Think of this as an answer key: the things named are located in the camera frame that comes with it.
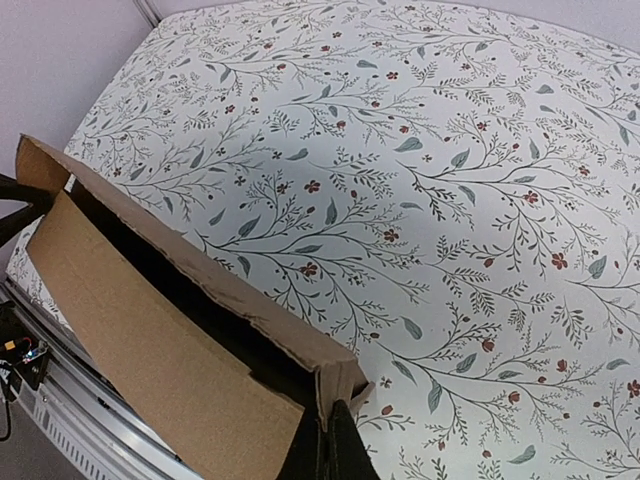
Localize brown cardboard box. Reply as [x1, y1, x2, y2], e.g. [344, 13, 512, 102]
[16, 135, 372, 479]

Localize aluminium front table rail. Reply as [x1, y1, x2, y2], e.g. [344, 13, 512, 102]
[1, 279, 198, 479]

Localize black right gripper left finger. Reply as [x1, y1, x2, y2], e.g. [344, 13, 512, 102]
[282, 409, 323, 480]

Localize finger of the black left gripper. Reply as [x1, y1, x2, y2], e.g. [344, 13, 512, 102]
[0, 174, 53, 246]

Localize left aluminium corner post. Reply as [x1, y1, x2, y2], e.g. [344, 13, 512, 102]
[133, 0, 162, 28]

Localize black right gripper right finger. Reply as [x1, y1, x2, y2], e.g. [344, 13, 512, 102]
[327, 400, 378, 480]

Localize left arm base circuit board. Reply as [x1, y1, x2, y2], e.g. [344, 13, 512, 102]
[14, 340, 50, 391]

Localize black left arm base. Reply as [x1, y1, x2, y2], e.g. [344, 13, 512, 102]
[0, 299, 51, 441]

